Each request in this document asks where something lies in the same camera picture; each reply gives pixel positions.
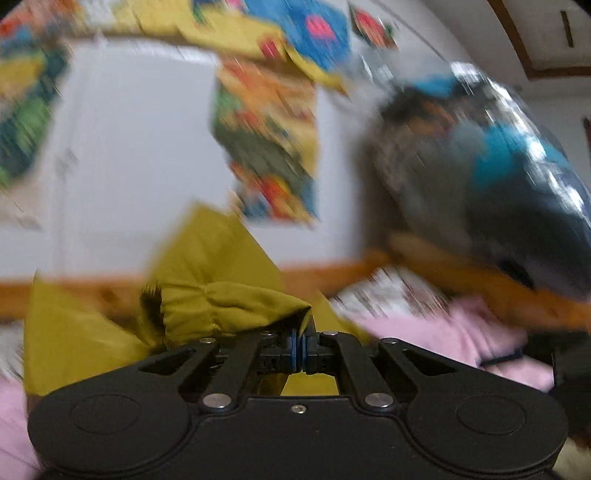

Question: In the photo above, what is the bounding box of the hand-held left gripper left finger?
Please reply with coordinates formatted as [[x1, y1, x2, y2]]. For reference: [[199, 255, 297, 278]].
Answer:
[[139, 329, 301, 414]]

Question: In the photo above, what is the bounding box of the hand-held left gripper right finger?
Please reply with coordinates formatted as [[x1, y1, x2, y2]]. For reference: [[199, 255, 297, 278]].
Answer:
[[301, 329, 458, 413]]

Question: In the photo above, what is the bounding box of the mustard yellow jacket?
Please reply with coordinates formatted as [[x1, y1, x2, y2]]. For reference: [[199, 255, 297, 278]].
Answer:
[[23, 200, 370, 398]]

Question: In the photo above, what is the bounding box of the clear plastic bag of clothes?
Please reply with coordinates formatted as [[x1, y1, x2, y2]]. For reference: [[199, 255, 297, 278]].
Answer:
[[362, 62, 591, 296]]

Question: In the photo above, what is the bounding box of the floral patterned pillow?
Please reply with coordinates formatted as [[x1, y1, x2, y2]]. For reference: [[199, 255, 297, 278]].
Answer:
[[330, 267, 455, 321], [0, 318, 26, 384]]

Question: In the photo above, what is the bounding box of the green cartoon child poster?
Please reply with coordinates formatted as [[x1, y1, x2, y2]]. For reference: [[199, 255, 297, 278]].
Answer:
[[0, 44, 72, 190]]

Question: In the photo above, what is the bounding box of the landscape wall poster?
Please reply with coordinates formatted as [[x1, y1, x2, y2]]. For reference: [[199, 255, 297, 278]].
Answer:
[[211, 58, 322, 228]]

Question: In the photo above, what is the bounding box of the yellow and blue wall poster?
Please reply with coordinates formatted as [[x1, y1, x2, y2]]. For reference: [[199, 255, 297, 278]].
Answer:
[[131, 0, 354, 90]]

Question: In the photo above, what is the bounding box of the small red wall poster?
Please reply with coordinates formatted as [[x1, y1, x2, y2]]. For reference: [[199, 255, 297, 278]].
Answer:
[[349, 6, 399, 51]]

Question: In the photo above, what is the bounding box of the brown wooden door frame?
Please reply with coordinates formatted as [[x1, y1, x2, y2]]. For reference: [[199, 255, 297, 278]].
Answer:
[[487, 0, 591, 80]]

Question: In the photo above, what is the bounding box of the red cartoon wall poster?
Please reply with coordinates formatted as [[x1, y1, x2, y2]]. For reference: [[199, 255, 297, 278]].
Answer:
[[0, 0, 90, 47]]

